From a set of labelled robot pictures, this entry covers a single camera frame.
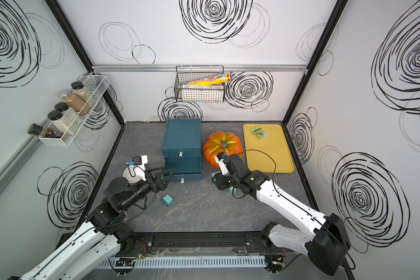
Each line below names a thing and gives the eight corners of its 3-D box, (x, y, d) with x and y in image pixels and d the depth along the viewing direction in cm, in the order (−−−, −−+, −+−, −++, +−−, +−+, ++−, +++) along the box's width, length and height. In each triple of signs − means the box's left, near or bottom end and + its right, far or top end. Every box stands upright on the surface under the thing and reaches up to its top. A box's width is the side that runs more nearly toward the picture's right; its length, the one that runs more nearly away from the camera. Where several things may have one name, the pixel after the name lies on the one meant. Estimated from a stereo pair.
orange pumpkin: (209, 170, 98) (209, 158, 88) (200, 149, 107) (199, 136, 98) (241, 159, 102) (244, 147, 93) (230, 140, 112) (231, 127, 102)
